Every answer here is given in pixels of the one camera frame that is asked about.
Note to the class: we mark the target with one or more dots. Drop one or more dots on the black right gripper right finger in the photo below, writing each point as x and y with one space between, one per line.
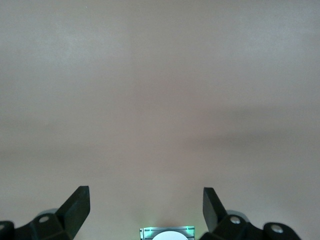
215 215

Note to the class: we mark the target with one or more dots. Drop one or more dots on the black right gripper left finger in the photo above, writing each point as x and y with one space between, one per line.
72 212

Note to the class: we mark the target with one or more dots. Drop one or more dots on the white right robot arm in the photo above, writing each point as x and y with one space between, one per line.
168 236

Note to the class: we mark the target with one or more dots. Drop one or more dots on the brown table cover sheet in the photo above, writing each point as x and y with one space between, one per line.
160 100

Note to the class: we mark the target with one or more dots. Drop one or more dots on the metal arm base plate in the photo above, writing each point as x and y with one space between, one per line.
146 232

